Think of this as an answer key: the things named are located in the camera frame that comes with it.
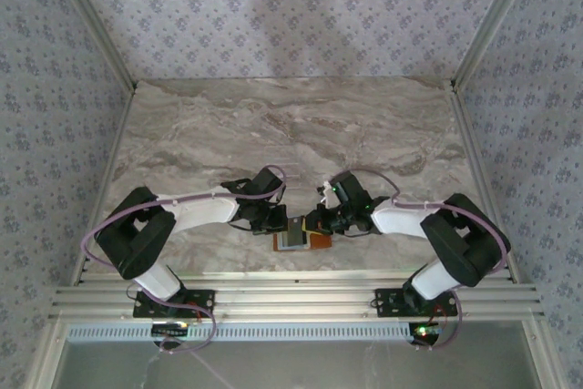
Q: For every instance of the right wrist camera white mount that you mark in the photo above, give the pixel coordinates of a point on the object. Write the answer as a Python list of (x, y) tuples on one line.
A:
[(326, 191)]

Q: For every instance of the black credit card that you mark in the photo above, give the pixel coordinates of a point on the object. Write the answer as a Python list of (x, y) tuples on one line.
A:
[(296, 230)]

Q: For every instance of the aluminium side rail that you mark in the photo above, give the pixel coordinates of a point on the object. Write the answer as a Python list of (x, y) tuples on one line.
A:
[(478, 156), (114, 156)]

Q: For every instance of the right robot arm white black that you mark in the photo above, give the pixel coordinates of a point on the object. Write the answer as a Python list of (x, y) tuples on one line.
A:
[(401, 220)]

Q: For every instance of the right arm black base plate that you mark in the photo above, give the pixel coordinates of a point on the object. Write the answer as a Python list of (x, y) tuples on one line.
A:
[(391, 302)]

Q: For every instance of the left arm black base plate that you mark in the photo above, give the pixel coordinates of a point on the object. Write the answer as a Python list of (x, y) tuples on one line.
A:
[(200, 300)]

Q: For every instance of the aluminium front rail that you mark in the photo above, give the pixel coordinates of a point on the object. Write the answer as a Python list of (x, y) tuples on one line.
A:
[(296, 298)]

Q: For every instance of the brown leather card holder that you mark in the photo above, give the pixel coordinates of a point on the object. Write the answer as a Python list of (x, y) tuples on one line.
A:
[(321, 241)]

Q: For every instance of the aluminium corner post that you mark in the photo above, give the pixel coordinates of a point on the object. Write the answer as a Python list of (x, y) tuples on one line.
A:
[(496, 20), (91, 20)]

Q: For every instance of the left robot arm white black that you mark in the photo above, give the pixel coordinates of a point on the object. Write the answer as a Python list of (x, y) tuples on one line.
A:
[(200, 213)]

